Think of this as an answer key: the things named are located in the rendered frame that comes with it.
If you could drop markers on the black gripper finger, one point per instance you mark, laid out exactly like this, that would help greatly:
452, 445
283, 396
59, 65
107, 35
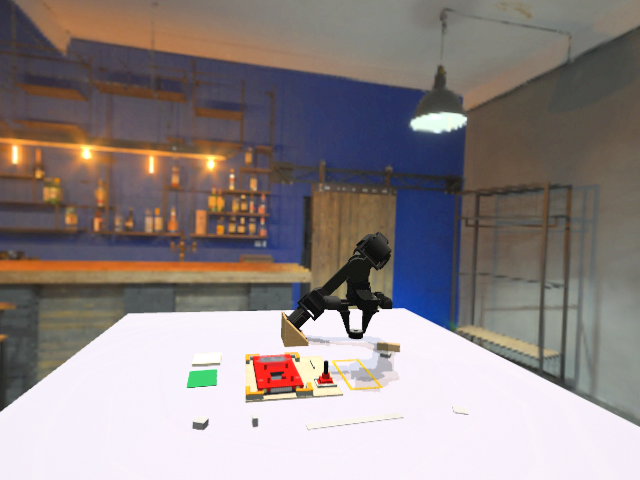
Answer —
366, 317
345, 318

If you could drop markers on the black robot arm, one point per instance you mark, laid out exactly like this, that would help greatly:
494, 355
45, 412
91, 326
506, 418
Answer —
371, 251

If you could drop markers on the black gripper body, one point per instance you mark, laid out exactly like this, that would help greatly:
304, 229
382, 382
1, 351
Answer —
335, 303

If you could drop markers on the green flat square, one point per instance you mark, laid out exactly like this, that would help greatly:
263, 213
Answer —
201, 378

